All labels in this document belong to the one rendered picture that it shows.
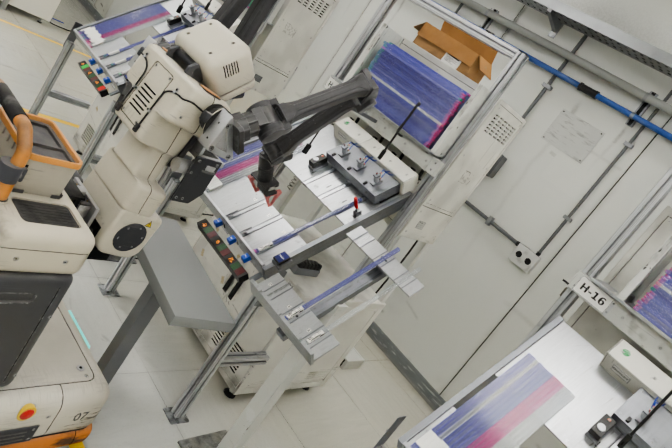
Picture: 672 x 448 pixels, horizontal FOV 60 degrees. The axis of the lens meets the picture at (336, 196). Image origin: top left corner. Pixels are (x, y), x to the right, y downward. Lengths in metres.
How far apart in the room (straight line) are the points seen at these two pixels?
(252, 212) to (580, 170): 2.11
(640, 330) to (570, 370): 0.25
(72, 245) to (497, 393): 1.28
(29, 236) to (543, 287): 2.90
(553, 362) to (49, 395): 1.52
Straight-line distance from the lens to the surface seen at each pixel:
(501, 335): 3.77
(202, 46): 1.70
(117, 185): 1.80
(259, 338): 2.58
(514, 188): 3.83
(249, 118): 1.62
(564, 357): 2.08
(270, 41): 3.50
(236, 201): 2.42
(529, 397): 1.96
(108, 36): 3.64
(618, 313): 2.09
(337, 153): 2.53
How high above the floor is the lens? 1.55
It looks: 13 degrees down
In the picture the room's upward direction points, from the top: 35 degrees clockwise
